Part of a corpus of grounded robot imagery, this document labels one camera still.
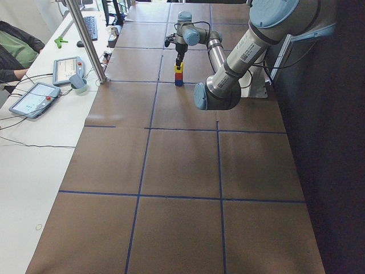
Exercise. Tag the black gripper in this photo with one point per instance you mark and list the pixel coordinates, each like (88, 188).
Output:
(180, 51)

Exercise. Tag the yellow wooden block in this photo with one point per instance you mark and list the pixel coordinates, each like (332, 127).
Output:
(179, 69)

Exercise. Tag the red wooden block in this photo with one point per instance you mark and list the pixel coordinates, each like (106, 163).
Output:
(178, 76)

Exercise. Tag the blue wooden block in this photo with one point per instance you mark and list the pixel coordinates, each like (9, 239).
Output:
(179, 83)

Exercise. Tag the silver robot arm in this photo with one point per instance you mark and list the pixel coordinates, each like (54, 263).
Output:
(269, 23)

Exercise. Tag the silver metal cylinder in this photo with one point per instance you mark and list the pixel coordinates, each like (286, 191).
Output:
(114, 31)

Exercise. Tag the white mounting pillar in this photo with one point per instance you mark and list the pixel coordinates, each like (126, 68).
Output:
(253, 83)

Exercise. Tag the black keyboard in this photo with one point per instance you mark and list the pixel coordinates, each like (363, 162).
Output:
(91, 26)

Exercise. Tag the blue tape roll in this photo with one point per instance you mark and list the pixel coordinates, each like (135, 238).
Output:
(78, 84)

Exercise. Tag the far teach pendant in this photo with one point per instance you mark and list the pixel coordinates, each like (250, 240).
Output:
(64, 69)

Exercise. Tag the teach pendant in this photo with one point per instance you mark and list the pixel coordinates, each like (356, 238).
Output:
(64, 69)
(36, 100)

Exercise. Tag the green clamp tool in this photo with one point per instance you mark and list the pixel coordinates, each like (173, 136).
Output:
(59, 41)

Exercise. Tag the near teach pendant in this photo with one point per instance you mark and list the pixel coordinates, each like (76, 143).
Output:
(36, 100)

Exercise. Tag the seated person green shirt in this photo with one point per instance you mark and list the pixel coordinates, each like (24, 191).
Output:
(19, 50)

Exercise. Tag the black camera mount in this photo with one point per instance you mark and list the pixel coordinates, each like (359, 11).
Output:
(170, 39)

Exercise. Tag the aluminium frame post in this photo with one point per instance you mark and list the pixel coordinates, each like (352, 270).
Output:
(73, 8)

